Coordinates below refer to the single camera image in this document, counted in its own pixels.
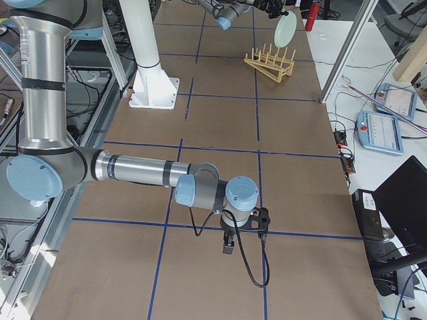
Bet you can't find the wooden plate rack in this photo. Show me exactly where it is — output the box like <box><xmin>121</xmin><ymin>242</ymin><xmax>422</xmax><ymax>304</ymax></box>
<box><xmin>244</xmin><ymin>43</ymin><xmax>296</xmax><ymax>83</ymax></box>

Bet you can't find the black power strip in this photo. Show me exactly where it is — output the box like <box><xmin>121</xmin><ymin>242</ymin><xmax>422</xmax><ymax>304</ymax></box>
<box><xmin>334</xmin><ymin>129</ymin><xmax>356</xmax><ymax>175</ymax></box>

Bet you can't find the near blue teach pendant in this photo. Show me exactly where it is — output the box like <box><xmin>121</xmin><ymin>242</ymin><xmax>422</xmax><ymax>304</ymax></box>
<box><xmin>356</xmin><ymin>111</ymin><xmax>404</xmax><ymax>155</ymax></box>

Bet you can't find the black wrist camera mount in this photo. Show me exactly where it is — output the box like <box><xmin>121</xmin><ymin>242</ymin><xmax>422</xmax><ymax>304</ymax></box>
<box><xmin>243</xmin><ymin>207</ymin><xmax>271</xmax><ymax>234</ymax></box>

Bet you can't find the aluminium frame post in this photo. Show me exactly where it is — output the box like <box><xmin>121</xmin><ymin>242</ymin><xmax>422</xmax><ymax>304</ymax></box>
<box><xmin>320</xmin><ymin>0</ymin><xmax>378</xmax><ymax>103</ymax></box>

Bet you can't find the black computer box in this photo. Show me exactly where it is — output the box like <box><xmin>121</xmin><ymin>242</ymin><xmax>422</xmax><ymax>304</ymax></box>
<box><xmin>352</xmin><ymin>189</ymin><xmax>395</xmax><ymax>242</ymax></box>

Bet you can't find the blue teach pendant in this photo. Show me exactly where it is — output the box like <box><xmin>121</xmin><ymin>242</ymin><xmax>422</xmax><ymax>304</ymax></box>
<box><xmin>374</xmin><ymin>83</ymin><xmax>416</xmax><ymax>121</ymax></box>
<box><xmin>356</xmin><ymin>111</ymin><xmax>404</xmax><ymax>155</ymax></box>

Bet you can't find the far blue teach pendant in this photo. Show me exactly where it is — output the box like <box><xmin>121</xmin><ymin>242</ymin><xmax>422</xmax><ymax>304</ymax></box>
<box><xmin>374</xmin><ymin>83</ymin><xmax>416</xmax><ymax>121</ymax></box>

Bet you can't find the black laptop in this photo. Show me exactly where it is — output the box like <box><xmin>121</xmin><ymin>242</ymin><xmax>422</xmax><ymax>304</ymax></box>
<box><xmin>374</xmin><ymin>155</ymin><xmax>426</xmax><ymax>253</ymax></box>

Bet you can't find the white claw grabber stick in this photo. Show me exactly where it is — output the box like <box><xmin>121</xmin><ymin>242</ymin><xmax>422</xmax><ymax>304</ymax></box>
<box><xmin>344</xmin><ymin>81</ymin><xmax>426</xmax><ymax>134</ymax></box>

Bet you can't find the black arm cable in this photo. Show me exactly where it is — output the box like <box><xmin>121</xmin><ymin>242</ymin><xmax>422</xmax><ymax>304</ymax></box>
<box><xmin>188</xmin><ymin>206</ymin><xmax>270</xmax><ymax>287</ymax></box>

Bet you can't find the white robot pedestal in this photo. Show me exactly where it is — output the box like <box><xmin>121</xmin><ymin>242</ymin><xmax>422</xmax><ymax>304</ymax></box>
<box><xmin>119</xmin><ymin>0</ymin><xmax>179</xmax><ymax>109</ymax></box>

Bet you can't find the red cylinder bottle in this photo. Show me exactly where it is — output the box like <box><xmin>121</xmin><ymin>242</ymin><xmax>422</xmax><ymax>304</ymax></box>
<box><xmin>305</xmin><ymin>0</ymin><xmax>321</xmax><ymax>31</ymax></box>

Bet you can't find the light green plate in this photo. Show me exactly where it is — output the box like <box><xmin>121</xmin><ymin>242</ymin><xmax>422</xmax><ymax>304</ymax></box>
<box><xmin>274</xmin><ymin>11</ymin><xmax>297</xmax><ymax>48</ymax></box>

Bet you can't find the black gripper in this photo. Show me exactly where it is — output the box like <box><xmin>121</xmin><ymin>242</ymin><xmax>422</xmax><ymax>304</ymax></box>
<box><xmin>255</xmin><ymin>0</ymin><xmax>289</xmax><ymax>19</ymax></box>
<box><xmin>220</xmin><ymin>218</ymin><xmax>240</xmax><ymax>255</ymax></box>

